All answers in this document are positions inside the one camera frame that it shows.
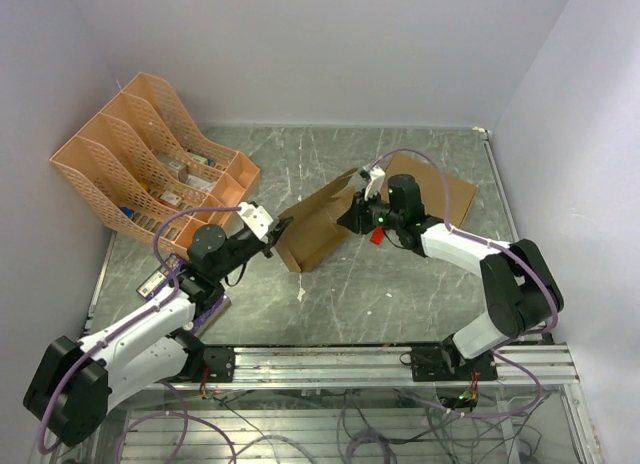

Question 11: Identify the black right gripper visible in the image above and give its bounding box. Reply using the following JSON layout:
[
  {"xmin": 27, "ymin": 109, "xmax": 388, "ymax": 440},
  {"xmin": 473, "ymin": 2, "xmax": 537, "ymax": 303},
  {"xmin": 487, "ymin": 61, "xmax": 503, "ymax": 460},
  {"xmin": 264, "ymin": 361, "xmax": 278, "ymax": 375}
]
[{"xmin": 337, "ymin": 187, "xmax": 403, "ymax": 236}]

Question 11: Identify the cardboard box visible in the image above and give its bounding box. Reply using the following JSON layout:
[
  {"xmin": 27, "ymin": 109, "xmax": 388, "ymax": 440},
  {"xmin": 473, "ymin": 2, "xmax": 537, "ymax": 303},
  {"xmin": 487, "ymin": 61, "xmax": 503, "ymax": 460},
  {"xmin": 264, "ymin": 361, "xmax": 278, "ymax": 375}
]
[
  {"xmin": 382, "ymin": 153, "xmax": 477, "ymax": 227},
  {"xmin": 276, "ymin": 168, "xmax": 357, "ymax": 273}
]

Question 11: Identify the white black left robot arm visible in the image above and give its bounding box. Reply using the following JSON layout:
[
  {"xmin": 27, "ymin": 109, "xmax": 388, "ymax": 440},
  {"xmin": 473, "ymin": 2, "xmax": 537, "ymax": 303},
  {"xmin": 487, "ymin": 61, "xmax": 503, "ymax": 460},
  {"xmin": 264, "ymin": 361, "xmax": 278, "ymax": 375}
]
[{"xmin": 23, "ymin": 216, "xmax": 291, "ymax": 454}]

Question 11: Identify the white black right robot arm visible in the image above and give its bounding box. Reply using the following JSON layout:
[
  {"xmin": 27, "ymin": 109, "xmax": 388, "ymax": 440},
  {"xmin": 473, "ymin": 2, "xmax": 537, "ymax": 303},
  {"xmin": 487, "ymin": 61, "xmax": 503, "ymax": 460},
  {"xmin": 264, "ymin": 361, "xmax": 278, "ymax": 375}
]
[{"xmin": 338, "ymin": 167, "xmax": 564, "ymax": 380}]

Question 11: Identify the closed folded cardboard box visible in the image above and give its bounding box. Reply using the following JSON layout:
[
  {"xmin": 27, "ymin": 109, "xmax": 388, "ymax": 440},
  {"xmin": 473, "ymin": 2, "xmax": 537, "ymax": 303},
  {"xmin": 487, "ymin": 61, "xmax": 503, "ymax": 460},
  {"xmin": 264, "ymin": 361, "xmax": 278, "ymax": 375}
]
[{"xmin": 382, "ymin": 153, "xmax": 477, "ymax": 227}]

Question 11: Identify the red flat block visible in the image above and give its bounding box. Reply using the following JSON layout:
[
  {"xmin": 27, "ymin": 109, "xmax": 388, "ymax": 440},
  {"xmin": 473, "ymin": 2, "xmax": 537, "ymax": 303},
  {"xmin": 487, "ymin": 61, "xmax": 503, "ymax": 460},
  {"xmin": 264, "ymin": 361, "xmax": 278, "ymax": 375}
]
[{"xmin": 370, "ymin": 227, "xmax": 385, "ymax": 245}]

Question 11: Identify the purple book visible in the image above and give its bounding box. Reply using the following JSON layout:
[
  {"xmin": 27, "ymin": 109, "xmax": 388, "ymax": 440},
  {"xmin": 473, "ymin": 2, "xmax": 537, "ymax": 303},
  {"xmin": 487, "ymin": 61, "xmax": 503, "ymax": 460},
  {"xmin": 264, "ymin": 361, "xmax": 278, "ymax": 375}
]
[{"xmin": 137, "ymin": 253, "xmax": 232, "ymax": 335}]

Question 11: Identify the pink plastic desk organizer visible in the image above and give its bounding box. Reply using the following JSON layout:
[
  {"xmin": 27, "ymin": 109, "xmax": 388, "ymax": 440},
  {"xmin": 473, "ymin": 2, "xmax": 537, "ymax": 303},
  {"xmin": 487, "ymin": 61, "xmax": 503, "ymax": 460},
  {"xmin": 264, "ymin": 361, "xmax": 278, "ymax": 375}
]
[{"xmin": 50, "ymin": 73, "xmax": 261, "ymax": 255}]

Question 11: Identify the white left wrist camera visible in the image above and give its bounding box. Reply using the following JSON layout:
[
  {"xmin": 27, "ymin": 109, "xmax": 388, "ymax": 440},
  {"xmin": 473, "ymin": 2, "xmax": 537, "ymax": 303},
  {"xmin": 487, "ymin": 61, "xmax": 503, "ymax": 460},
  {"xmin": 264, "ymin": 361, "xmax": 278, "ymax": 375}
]
[{"xmin": 236, "ymin": 202, "xmax": 278, "ymax": 243}]

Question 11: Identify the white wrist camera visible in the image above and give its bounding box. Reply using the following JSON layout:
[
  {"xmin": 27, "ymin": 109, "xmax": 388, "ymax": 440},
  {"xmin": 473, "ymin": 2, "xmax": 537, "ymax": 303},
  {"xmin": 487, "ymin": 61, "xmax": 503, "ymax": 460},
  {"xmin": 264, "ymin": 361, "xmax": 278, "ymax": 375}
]
[
  {"xmin": 236, "ymin": 202, "xmax": 278, "ymax": 243},
  {"xmin": 359, "ymin": 166, "xmax": 386, "ymax": 201}
]

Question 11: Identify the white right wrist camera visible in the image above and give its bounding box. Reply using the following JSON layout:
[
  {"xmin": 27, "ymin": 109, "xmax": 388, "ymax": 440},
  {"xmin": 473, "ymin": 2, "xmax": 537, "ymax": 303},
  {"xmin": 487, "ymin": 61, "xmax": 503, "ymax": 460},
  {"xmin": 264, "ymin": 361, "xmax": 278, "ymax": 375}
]
[{"xmin": 359, "ymin": 166, "xmax": 386, "ymax": 201}]

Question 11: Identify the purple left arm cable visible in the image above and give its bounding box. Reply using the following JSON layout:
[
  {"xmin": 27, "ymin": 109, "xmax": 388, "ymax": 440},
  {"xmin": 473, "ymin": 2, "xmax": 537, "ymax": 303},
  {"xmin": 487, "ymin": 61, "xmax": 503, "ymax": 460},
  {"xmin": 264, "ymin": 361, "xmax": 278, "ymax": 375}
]
[{"xmin": 35, "ymin": 206, "xmax": 246, "ymax": 464}]

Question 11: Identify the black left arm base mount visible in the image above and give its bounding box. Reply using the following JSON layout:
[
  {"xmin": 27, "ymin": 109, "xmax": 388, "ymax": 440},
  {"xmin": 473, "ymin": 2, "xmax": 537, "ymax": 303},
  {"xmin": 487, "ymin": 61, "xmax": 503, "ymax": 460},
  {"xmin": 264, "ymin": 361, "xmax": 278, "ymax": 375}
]
[{"xmin": 170, "ymin": 346, "xmax": 236, "ymax": 383}]

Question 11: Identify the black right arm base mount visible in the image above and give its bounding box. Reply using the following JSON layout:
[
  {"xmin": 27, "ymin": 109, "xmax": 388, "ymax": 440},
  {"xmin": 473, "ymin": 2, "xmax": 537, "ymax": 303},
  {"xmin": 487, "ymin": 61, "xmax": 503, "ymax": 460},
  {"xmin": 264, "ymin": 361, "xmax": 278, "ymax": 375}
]
[{"xmin": 409, "ymin": 343, "xmax": 498, "ymax": 382}]

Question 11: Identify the aluminium frame rail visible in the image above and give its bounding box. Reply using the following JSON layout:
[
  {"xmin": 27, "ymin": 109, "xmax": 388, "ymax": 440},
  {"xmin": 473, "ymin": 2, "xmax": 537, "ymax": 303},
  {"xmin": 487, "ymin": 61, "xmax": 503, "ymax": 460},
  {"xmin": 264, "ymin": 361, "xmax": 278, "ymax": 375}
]
[{"xmin": 110, "ymin": 343, "xmax": 579, "ymax": 392}]

